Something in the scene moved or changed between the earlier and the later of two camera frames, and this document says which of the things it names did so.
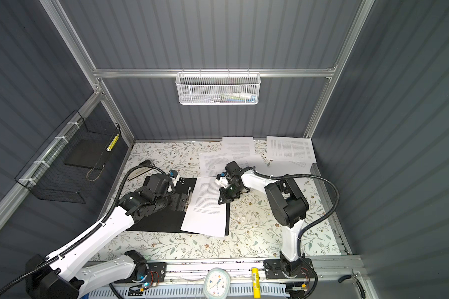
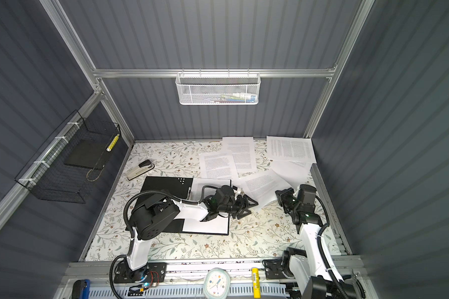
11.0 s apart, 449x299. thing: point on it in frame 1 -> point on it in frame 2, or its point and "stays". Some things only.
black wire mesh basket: [79, 151] stays
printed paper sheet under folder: [212, 164] stays
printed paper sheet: [206, 214] stays
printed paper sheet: [290, 149] stays
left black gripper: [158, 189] -> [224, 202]
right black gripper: [225, 200] -> [284, 194]
